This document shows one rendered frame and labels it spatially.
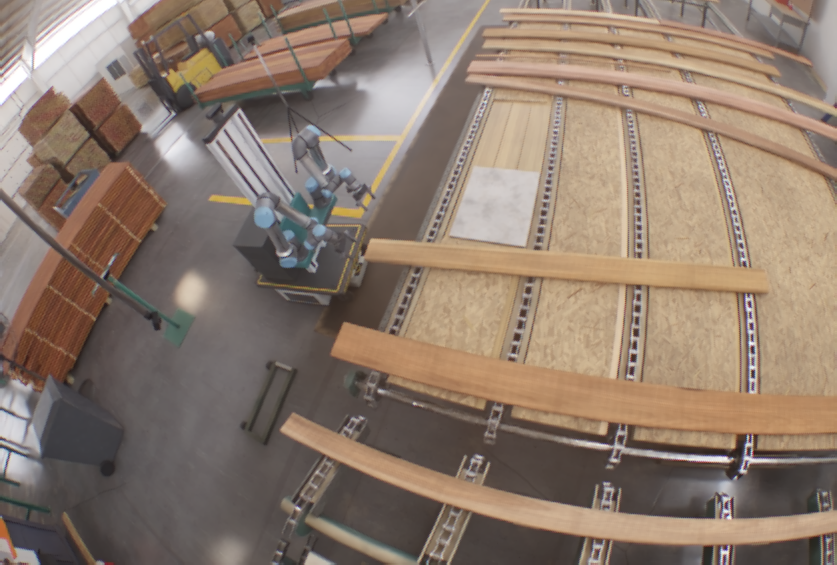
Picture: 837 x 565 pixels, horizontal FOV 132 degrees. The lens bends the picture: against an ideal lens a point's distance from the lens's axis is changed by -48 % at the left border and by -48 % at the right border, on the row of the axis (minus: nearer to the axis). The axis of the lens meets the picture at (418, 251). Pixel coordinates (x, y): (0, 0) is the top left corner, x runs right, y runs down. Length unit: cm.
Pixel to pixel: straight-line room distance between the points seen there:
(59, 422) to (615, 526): 436
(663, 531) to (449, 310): 151
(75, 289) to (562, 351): 584
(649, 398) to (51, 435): 470
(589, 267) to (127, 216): 584
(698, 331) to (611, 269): 59
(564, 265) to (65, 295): 592
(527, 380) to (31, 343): 590
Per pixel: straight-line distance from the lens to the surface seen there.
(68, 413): 427
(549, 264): 197
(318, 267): 306
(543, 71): 355
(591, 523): 165
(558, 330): 185
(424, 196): 360
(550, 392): 170
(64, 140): 1142
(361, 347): 192
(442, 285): 200
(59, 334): 609
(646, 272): 205
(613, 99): 321
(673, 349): 196
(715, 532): 188
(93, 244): 592
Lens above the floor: 253
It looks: 52 degrees down
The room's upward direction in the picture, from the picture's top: 23 degrees counter-clockwise
